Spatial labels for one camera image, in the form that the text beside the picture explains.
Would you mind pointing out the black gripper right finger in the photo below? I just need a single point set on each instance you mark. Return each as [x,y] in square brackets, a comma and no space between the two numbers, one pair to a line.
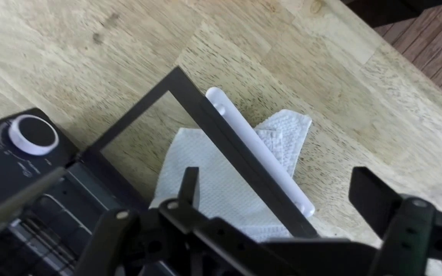
[415,235]

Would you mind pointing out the white-ringed oven knob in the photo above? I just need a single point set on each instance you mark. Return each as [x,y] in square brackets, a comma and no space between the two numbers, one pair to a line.
[33,133]

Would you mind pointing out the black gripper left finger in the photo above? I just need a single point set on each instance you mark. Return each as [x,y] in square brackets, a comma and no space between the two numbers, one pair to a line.
[191,239]

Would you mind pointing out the large white cloth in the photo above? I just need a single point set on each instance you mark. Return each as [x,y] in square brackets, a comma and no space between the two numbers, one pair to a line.
[215,193]

